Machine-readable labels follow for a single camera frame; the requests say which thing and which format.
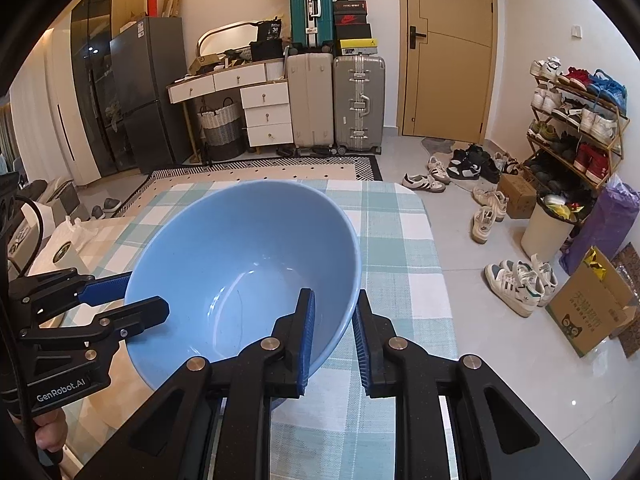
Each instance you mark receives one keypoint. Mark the silver suitcase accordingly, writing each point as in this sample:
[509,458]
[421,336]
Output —
[360,110]

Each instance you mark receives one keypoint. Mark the large printed cardboard box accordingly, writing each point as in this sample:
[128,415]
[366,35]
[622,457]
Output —
[585,315]

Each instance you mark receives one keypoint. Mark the white tumbler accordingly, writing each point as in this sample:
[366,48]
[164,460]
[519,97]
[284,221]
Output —
[67,255]

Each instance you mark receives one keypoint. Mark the black storage box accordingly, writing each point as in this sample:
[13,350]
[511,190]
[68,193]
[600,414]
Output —
[265,51]

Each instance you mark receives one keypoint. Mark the grey door mat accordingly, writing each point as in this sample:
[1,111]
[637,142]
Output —
[435,147]

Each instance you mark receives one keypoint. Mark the light blue bowl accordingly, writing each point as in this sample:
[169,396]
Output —
[225,250]

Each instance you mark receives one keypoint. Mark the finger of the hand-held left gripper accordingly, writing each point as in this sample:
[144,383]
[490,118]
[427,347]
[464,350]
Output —
[107,287]
[145,312]

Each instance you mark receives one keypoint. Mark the rows of racked shoes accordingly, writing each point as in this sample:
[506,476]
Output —
[595,120]

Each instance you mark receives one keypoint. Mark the white teal sneaker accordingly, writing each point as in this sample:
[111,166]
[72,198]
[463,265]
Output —
[510,290]
[542,280]

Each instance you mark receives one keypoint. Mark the small tan cardboard box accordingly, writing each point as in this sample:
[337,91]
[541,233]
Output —
[204,65]

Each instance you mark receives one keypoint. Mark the plain black shoe box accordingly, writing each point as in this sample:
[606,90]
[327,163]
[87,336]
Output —
[353,32]

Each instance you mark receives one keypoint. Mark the pile of scattered shoes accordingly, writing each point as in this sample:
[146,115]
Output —
[465,167]

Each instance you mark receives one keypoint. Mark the black shoe box red logo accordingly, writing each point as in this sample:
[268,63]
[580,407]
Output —
[351,18]

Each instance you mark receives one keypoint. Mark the grey refrigerator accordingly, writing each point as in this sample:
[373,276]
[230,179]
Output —
[150,85]

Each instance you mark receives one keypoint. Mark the black glass cabinet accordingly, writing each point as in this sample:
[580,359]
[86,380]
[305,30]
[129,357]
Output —
[92,60]

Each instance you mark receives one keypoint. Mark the tan wooden door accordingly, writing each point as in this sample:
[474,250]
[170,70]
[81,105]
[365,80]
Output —
[450,75]

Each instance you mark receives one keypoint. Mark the black yellow shoe box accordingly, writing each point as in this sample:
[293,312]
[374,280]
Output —
[357,48]

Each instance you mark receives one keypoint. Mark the teal suitcase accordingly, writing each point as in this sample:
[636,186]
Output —
[300,15]

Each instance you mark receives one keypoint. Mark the white dresser with drawers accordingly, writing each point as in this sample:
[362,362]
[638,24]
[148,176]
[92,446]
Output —
[265,110]

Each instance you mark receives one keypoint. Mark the black shoe box white label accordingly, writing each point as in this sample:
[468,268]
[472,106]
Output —
[350,5]

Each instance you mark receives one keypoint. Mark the woven laundry basket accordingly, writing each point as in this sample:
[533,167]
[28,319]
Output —
[220,130]

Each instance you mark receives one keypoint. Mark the black bag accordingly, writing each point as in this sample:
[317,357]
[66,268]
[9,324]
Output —
[270,31]

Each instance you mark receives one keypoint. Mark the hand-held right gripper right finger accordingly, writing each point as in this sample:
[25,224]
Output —
[362,355]

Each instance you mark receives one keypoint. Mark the white crumpled plastic bag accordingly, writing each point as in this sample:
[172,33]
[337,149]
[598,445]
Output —
[80,232]

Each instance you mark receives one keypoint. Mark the purple bag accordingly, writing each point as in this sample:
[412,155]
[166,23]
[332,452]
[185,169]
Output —
[605,225]

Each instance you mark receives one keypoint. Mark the teal plaid tablecloth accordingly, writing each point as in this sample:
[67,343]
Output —
[400,260]

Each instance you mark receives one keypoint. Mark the arched mirror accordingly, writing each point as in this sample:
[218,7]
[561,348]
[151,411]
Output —
[225,35]

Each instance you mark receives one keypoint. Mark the beige plaid tablecloth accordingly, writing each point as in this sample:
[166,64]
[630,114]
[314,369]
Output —
[112,245]

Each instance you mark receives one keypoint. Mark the person's left hand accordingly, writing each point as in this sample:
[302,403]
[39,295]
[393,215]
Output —
[50,430]

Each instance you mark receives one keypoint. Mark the grey slipper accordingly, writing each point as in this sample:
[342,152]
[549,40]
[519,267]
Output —
[107,208]

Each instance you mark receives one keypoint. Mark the beige dotted rug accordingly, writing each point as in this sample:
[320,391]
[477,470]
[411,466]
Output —
[300,172]

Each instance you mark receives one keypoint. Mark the small brown cardboard box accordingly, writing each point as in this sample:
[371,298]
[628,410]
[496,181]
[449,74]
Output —
[517,197]

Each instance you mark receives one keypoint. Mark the beige sneaker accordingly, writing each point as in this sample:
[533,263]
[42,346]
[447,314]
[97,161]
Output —
[492,200]
[484,227]

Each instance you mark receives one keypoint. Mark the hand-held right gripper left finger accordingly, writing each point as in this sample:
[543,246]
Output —
[306,350]

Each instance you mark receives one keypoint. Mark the gold metal shoe rack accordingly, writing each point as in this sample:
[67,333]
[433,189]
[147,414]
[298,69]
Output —
[572,94]

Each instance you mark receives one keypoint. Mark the beige suitcase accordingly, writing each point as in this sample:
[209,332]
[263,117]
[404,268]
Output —
[310,100]

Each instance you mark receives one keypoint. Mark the white trash bin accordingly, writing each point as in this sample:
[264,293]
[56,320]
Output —
[545,235]

